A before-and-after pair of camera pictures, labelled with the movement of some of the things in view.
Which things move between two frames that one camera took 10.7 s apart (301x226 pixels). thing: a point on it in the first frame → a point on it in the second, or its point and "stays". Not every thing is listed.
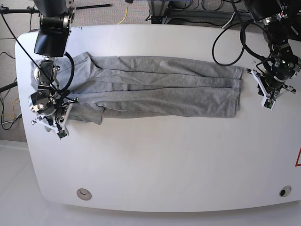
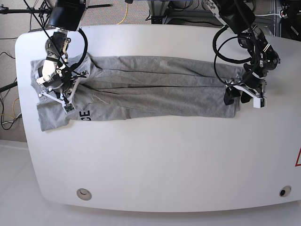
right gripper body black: (274, 80) → (251, 80)
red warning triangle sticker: (298, 163) stays
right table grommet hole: (285, 191) stays
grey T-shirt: (138, 86) stays
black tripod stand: (30, 10) stays
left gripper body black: (53, 111) → (61, 83)
